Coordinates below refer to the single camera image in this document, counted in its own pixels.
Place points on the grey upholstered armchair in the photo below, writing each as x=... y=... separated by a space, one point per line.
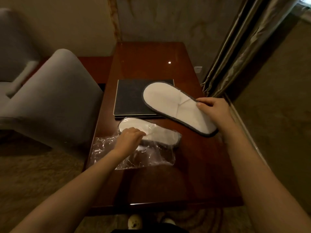
x=14 y=41
x=56 y=94

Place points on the patterned olive carpet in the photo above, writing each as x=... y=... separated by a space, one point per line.
x=36 y=186

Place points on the olive satin curtain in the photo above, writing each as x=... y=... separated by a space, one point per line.
x=243 y=46

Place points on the black leather folder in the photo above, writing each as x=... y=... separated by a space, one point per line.
x=128 y=99

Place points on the person's left hand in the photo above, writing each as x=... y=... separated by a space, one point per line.
x=131 y=140

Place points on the person's right hand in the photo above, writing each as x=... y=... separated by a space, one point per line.
x=216 y=111

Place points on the person's right forearm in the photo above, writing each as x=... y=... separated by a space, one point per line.
x=262 y=186

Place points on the person's yellow left shoe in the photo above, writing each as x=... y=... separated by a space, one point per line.
x=135 y=222

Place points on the white wall socket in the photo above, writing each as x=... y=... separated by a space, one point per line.
x=198 y=69

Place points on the person's left forearm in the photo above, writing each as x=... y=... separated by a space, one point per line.
x=73 y=191

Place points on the person's black shirt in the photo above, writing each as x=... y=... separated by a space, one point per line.
x=165 y=229

